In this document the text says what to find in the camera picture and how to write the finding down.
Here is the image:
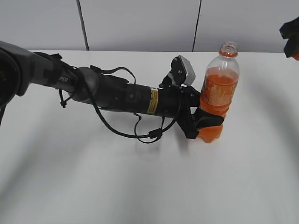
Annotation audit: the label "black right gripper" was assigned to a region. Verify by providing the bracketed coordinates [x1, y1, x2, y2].
[279, 17, 299, 57]

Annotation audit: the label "orange bottle cap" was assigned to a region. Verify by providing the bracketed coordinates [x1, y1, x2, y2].
[293, 53, 299, 61]

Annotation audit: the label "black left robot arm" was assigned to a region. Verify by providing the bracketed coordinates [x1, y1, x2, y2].
[0, 42, 224, 139]

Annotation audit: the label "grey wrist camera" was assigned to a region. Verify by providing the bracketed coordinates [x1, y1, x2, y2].
[171, 55, 196, 86]

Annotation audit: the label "orange soda plastic bottle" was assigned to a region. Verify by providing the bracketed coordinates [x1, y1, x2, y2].
[198, 41, 241, 143]

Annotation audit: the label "black camera cable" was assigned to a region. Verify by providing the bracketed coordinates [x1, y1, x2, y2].
[89, 66, 182, 144]

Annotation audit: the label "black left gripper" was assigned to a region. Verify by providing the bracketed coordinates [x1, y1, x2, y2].
[157, 86, 224, 139]

